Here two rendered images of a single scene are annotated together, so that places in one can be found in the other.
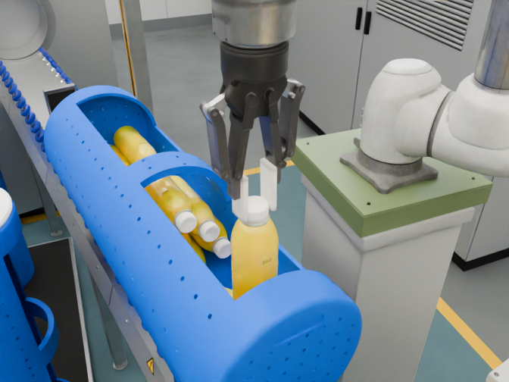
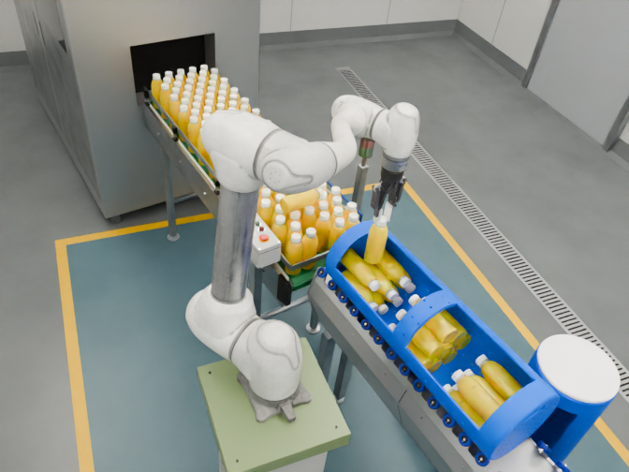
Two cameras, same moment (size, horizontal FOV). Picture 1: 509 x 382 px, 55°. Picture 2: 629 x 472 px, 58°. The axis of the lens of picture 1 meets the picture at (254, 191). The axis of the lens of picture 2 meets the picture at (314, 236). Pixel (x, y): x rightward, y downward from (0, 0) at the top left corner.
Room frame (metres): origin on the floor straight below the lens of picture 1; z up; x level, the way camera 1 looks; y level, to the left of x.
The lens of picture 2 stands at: (2.04, -0.35, 2.60)
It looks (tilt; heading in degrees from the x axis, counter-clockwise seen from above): 42 degrees down; 175
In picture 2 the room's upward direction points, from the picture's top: 7 degrees clockwise
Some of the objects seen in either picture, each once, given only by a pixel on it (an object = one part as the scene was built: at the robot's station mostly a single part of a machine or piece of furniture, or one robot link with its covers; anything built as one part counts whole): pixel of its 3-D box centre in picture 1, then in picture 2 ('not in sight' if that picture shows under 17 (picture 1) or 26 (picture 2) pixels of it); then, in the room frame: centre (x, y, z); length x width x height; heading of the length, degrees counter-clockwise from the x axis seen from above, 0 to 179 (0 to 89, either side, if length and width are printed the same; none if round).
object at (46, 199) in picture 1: (42, 186); not in sight; (2.07, 1.08, 0.31); 0.06 x 0.06 x 0.63; 33
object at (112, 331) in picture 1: (107, 312); not in sight; (1.24, 0.55, 0.31); 0.06 x 0.06 x 0.63; 33
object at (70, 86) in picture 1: (64, 109); not in sight; (1.51, 0.64, 1.00); 0.10 x 0.04 x 0.15; 123
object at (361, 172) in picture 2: not in sight; (347, 251); (-0.12, 0.01, 0.55); 0.04 x 0.04 x 1.10; 33
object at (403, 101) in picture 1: (403, 108); (272, 355); (1.05, -0.35, 1.23); 0.18 x 0.16 x 0.22; 54
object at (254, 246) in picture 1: (254, 260); (376, 241); (0.53, 0.00, 1.23); 0.07 x 0.07 x 0.19
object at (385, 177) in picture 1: (384, 154); (276, 389); (1.07, -0.33, 1.09); 0.22 x 0.18 x 0.06; 28
